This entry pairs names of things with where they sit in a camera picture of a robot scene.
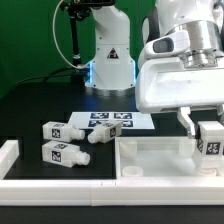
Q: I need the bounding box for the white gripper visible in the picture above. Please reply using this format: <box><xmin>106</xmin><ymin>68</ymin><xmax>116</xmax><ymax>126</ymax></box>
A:
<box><xmin>135</xmin><ymin>30</ymin><xmax>224</xmax><ymax>138</ymax></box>

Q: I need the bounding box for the white square table top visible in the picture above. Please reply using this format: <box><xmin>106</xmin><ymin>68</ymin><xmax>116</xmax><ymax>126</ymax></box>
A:
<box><xmin>115</xmin><ymin>137</ymin><xmax>224</xmax><ymax>179</ymax></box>

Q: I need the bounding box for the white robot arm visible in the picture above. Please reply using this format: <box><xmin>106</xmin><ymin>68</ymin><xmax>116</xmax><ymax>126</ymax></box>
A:
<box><xmin>59</xmin><ymin>0</ymin><xmax>224</xmax><ymax>136</ymax></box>

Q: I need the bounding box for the white U-shaped fence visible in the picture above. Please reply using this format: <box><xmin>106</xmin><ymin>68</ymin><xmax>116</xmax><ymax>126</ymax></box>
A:
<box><xmin>0</xmin><ymin>140</ymin><xmax>224</xmax><ymax>206</ymax></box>

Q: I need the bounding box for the white tag sheet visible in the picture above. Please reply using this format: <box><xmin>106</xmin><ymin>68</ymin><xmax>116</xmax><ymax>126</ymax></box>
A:
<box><xmin>68</xmin><ymin>112</ymin><xmax>154</xmax><ymax>130</ymax></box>

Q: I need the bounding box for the black cable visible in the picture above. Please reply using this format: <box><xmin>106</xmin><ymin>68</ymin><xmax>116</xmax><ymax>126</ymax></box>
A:
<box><xmin>0</xmin><ymin>67</ymin><xmax>88</xmax><ymax>101</ymax></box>

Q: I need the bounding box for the white cable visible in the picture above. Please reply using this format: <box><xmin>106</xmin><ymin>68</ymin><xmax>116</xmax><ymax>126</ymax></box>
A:
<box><xmin>52</xmin><ymin>0</ymin><xmax>88</xmax><ymax>70</ymax></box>

